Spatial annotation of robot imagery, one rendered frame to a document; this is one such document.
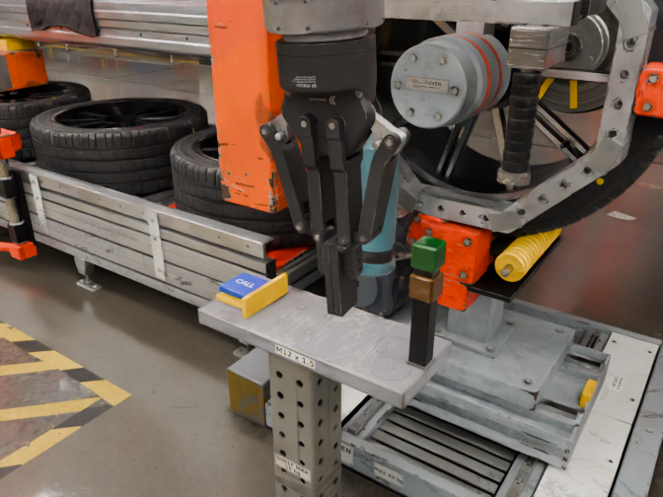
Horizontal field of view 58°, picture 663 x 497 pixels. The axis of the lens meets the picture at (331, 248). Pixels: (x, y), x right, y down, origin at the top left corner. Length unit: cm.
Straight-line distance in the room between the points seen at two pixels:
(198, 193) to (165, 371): 51
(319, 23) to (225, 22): 89
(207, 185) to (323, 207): 127
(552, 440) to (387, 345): 47
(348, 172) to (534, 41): 40
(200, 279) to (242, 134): 55
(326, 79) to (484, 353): 105
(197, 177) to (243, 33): 60
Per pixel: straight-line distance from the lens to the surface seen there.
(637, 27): 101
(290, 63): 45
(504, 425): 136
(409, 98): 98
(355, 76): 45
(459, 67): 93
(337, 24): 43
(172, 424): 158
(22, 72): 315
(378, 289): 144
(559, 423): 138
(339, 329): 104
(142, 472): 148
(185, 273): 178
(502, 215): 112
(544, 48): 81
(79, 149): 228
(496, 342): 144
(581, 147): 116
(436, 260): 86
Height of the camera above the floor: 101
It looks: 25 degrees down
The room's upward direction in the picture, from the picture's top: straight up
